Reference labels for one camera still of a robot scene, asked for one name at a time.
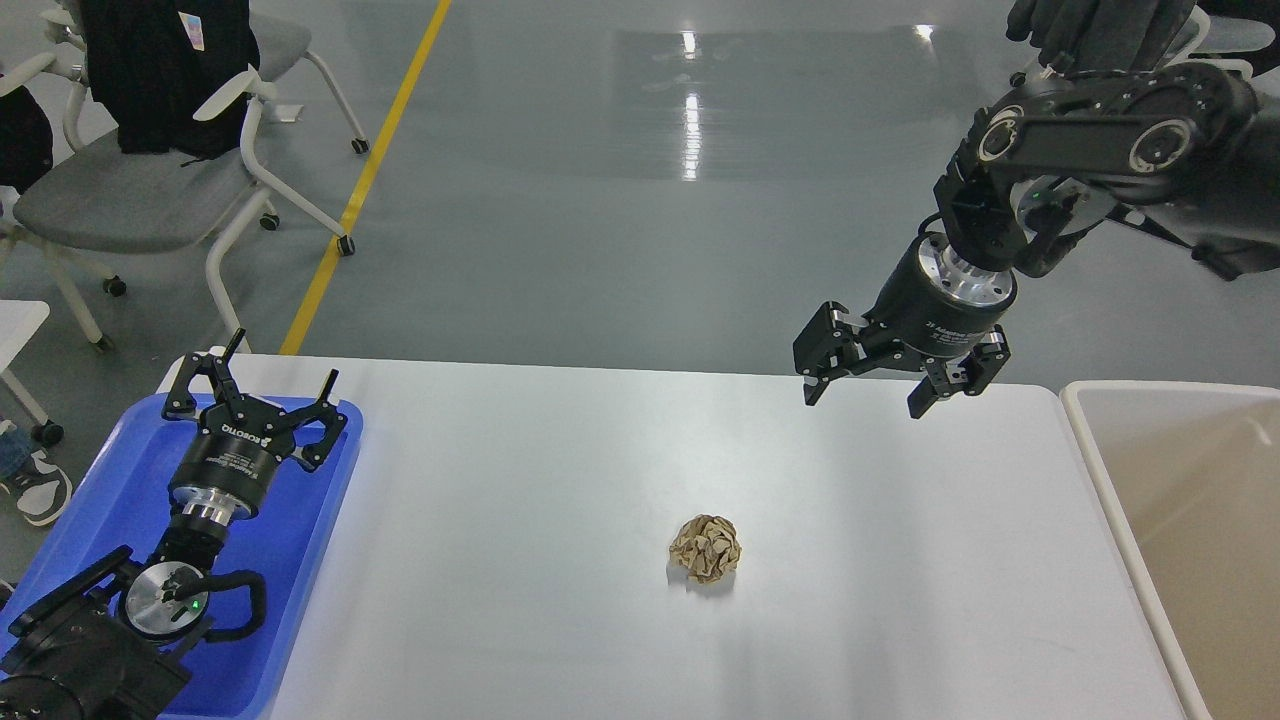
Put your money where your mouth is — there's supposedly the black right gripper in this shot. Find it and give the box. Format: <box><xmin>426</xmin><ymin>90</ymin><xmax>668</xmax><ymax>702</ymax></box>
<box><xmin>794</xmin><ymin>233</ymin><xmax>1018</xmax><ymax>419</ymax></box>

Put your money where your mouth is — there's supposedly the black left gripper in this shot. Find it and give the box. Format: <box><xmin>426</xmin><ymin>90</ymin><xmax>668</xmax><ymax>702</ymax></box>
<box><xmin>163</xmin><ymin>328</ymin><xmax>349</xmax><ymax>523</ymax></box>

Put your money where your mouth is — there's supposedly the brown paper ball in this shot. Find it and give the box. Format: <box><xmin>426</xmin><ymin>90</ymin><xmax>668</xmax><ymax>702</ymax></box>
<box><xmin>668</xmin><ymin>514</ymin><xmax>742</xmax><ymax>585</ymax></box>

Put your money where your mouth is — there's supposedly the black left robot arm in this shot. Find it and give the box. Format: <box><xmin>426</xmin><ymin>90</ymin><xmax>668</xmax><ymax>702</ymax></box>
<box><xmin>3</xmin><ymin>331</ymin><xmax>361</xmax><ymax>719</ymax></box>

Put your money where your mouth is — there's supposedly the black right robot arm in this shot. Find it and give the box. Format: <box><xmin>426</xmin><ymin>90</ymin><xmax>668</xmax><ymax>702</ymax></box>
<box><xmin>792</xmin><ymin>61</ymin><xmax>1277</xmax><ymax>419</ymax></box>

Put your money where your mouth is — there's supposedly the yellow floor tape line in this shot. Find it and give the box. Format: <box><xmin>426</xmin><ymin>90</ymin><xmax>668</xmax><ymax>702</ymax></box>
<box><xmin>276</xmin><ymin>1</ymin><xmax>454</xmax><ymax>356</ymax></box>

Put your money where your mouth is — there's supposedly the blue plastic tray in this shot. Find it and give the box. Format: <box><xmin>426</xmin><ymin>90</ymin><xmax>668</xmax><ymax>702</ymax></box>
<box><xmin>3</xmin><ymin>395</ymin><xmax>364</xmax><ymax>719</ymax></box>

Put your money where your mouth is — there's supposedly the grey white sneaker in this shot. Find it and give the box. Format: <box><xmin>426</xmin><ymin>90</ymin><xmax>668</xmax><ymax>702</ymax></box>
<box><xmin>1</xmin><ymin>448</ymin><xmax>76</xmax><ymax>528</ymax></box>

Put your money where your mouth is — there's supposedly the grey white office chair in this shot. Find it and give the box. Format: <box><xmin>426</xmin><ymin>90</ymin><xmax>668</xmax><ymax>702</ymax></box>
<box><xmin>3</xmin><ymin>67</ymin><xmax>355</xmax><ymax>352</ymax></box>

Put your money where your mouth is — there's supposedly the far grey office chair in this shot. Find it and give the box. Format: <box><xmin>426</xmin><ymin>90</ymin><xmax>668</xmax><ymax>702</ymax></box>
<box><xmin>40</xmin><ymin>1</ymin><xmax>370</xmax><ymax>155</ymax></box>

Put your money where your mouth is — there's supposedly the beige plastic bin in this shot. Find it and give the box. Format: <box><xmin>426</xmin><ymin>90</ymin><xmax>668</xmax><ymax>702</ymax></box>
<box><xmin>1060</xmin><ymin>380</ymin><xmax>1279</xmax><ymax>719</ymax></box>

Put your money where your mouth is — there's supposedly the black jacket on chair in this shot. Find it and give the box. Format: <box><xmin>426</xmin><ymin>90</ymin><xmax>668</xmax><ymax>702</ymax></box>
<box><xmin>78</xmin><ymin>1</ymin><xmax>261</xmax><ymax>160</ymax></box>

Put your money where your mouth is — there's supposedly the dark grey hanging jacket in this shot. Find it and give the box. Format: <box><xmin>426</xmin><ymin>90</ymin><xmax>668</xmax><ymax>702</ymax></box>
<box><xmin>1005</xmin><ymin>1</ymin><xmax>1196</xmax><ymax>74</ymax></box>

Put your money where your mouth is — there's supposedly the white chair right background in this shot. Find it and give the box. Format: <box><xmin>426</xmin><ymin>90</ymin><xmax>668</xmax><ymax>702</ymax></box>
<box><xmin>1156</xmin><ymin>1</ymin><xmax>1279</xmax><ymax>76</ymax></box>

